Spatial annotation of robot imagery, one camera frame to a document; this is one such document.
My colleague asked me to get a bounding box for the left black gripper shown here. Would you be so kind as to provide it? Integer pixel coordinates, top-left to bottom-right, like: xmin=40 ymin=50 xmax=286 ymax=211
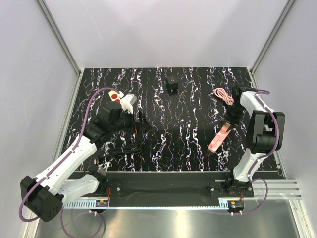
xmin=110 ymin=107 xmax=152 ymax=136

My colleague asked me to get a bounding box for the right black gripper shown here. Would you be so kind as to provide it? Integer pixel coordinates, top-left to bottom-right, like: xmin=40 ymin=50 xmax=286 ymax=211
xmin=220 ymin=104 xmax=244 ymax=132

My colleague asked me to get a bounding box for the pink power strip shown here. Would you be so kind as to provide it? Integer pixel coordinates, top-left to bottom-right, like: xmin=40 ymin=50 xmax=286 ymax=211
xmin=208 ymin=123 xmax=233 ymax=153

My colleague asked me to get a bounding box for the black cube socket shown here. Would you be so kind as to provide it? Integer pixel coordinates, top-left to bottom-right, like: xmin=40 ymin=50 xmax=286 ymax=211
xmin=166 ymin=75 xmax=179 ymax=95

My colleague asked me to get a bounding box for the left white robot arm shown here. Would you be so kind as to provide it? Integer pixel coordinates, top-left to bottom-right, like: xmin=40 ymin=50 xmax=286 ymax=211
xmin=19 ymin=102 xmax=152 ymax=222

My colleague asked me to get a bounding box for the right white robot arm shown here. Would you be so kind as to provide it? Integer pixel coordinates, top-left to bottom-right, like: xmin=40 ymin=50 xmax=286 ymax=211
xmin=224 ymin=85 xmax=285 ymax=197

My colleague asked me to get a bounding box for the white red-socket power strip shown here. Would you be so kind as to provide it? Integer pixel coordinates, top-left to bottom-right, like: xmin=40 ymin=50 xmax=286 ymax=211
xmin=108 ymin=90 xmax=124 ymax=103

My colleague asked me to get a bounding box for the black power strip cable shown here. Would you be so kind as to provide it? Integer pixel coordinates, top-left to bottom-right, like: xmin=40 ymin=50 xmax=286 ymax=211
xmin=106 ymin=141 xmax=143 ymax=157

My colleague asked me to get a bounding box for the pink coiled cable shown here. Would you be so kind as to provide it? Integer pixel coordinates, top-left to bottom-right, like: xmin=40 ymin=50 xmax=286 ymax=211
xmin=213 ymin=87 xmax=235 ymax=106

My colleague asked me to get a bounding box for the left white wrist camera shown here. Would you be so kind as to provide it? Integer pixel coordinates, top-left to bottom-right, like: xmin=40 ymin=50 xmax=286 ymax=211
xmin=120 ymin=93 xmax=137 ymax=114

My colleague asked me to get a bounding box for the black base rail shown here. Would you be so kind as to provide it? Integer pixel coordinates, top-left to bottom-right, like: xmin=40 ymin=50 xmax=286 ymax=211
xmin=106 ymin=172 xmax=254 ymax=209

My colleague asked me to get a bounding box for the white slotted cable duct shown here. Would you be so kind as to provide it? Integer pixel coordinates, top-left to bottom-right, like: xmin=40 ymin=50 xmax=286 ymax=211
xmin=64 ymin=199 xmax=96 ymax=209

